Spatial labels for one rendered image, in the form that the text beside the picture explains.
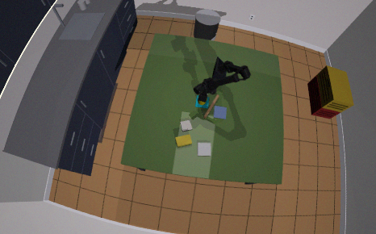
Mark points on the yellow rectangular block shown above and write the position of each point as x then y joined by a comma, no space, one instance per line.
183,140

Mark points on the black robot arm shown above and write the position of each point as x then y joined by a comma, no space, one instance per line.
211,84

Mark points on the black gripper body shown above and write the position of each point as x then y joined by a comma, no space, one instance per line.
203,97

